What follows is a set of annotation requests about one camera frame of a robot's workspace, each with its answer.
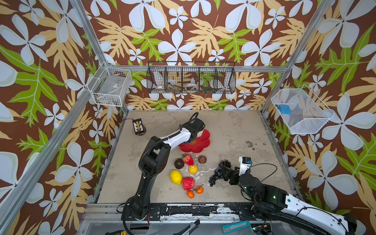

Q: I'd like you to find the black fake grape bunch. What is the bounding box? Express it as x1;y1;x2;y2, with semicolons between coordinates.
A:
208;160;232;187

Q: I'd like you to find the small orange-yellow fruit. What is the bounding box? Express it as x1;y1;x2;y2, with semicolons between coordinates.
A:
189;164;198;174

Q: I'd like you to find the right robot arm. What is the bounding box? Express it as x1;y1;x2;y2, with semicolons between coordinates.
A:
217;165;357;235

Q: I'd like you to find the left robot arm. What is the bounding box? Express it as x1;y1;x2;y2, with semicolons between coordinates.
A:
125;112;205;219

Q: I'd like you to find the red flower-shaped fruit bowl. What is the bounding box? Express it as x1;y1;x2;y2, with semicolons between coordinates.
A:
179;129;211;153

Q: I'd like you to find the brown fake fig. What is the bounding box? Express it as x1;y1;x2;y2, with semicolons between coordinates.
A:
198;155;207;164

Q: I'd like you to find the red fake strawberry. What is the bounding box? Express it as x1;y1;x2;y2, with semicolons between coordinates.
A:
182;154;194;165

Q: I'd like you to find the red fake pomegranate piece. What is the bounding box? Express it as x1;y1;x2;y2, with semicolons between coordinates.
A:
182;177;195;191

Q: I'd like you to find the dark purple passion fruit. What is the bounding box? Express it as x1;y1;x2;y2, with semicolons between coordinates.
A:
174;159;185;169

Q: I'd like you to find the yellow fake lemon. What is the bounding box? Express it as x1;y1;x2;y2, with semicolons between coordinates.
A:
170;170;183;185

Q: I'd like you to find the orange mandarin right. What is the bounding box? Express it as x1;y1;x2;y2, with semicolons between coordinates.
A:
195;186;204;194

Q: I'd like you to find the orange mandarin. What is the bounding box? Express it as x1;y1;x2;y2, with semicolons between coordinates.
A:
187;191;194;198
195;186;204;194

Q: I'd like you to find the orange mandarin left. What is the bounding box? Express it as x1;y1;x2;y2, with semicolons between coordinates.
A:
187;191;194;198

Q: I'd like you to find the teal box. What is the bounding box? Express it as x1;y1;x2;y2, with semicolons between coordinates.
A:
221;221;256;235

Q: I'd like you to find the black charger board with connectors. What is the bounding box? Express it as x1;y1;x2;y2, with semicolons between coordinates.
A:
132;118;146;136

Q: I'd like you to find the blue object in basket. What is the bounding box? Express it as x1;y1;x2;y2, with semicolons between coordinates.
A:
278;104;291;115

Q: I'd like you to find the white mesh basket right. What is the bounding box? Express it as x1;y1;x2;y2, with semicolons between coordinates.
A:
271;85;334;135

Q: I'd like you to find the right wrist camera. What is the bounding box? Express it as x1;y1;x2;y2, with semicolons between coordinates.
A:
239;157;253;176

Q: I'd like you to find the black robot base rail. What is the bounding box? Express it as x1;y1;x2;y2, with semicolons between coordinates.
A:
121;203;259;221

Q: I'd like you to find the black wire basket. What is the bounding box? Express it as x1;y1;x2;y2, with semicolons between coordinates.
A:
146;61;237;94

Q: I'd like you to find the white wire basket left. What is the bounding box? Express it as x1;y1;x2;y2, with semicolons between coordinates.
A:
88;62;132;107

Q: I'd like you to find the aluminium corner frame post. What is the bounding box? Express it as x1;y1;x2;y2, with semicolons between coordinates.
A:
70;1;129;115

